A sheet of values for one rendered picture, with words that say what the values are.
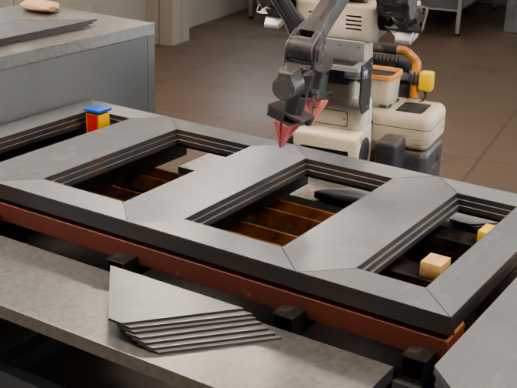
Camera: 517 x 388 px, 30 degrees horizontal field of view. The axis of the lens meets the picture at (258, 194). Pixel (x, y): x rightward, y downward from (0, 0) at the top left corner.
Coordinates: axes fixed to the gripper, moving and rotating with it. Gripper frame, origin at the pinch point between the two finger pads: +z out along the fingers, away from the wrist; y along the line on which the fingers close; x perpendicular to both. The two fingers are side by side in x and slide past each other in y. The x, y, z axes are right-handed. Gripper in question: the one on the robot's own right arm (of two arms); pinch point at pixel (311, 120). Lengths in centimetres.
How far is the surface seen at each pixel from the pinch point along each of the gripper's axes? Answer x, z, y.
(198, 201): -3, 20, -60
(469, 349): -82, 28, -90
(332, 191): -8.7, 19.8, 3.9
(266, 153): 2.7, 10.0, -19.3
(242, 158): 5.8, 11.8, -26.6
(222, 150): 18.6, 12.2, -16.6
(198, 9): 381, -43, 502
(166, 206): 1, 22, -67
